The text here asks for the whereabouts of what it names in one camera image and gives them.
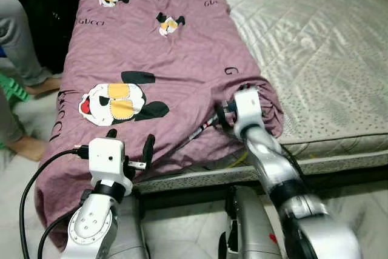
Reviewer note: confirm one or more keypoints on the purple cartoon mouse blanket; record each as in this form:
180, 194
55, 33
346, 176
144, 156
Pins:
163, 59

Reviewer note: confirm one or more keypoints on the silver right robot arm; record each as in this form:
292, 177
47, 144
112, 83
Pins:
285, 174

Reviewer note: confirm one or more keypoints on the grey robot left leg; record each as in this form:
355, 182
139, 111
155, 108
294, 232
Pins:
130, 228

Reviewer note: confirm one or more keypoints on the grey robot leg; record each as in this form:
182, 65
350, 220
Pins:
251, 228
130, 228

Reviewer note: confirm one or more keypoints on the green plastic stool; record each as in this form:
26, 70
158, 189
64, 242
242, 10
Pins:
12, 88

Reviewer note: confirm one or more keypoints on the beige quilted mattress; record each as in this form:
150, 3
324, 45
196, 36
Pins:
315, 47

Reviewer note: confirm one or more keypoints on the grey robot right leg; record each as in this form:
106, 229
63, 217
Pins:
251, 228

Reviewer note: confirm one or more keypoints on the person in grey trousers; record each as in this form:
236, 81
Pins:
15, 40

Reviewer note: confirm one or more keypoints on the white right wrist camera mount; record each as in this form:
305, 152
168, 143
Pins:
247, 110

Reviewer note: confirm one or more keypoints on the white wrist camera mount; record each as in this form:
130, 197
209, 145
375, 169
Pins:
247, 110
106, 157

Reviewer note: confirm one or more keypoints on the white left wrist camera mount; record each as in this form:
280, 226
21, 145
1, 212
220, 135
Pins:
106, 157

